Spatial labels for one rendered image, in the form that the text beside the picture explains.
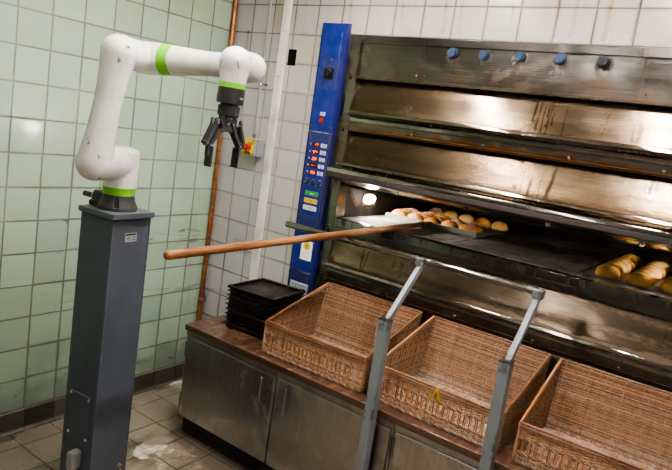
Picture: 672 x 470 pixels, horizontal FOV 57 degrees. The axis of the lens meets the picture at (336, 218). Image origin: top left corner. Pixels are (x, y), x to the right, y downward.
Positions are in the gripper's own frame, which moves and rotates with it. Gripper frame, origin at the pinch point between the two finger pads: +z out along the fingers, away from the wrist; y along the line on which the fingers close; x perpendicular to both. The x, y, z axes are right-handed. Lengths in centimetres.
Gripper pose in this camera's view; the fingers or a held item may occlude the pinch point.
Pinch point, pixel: (221, 163)
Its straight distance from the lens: 219.6
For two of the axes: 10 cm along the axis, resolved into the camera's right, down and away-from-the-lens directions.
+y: -5.2, 0.4, -8.5
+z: -1.6, 9.7, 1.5
